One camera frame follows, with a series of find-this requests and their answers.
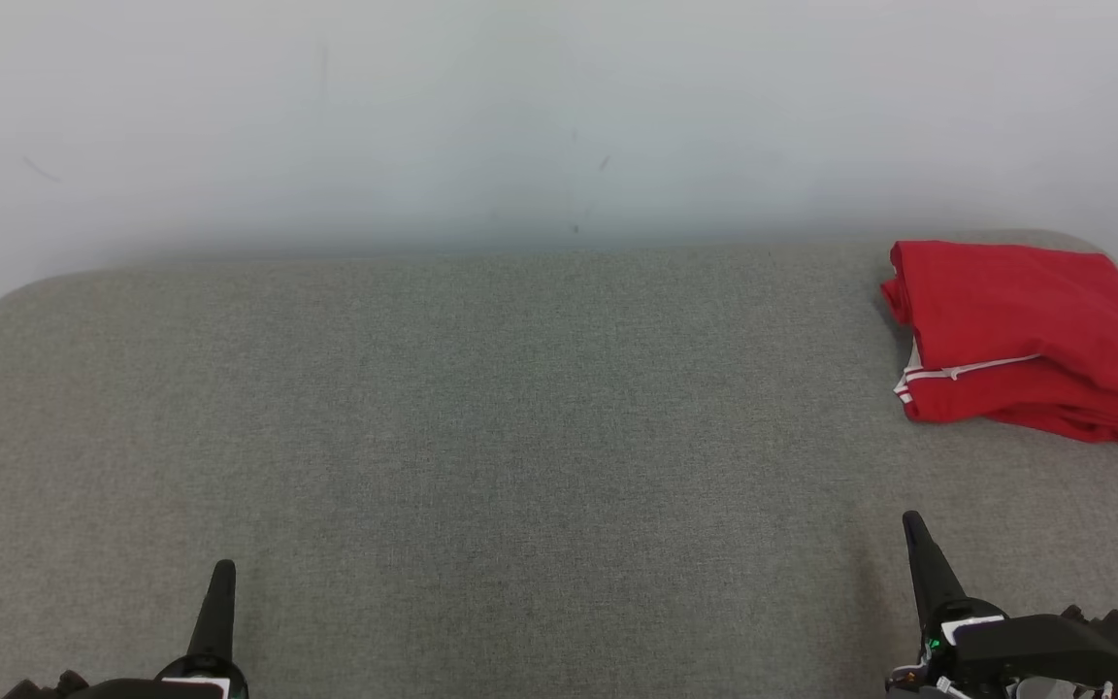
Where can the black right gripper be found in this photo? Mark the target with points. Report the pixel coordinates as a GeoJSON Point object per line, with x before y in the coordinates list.
{"type": "Point", "coordinates": [1044, 650]}

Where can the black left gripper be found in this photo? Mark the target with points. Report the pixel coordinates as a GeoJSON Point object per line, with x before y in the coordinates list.
{"type": "Point", "coordinates": [190, 684]}

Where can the red shorts with white trim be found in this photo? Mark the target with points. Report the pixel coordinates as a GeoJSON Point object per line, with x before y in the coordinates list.
{"type": "Point", "coordinates": [1102, 427]}

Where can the red Bulls basketball jersey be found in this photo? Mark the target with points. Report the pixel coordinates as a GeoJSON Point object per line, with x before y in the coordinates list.
{"type": "Point", "coordinates": [1005, 301]}

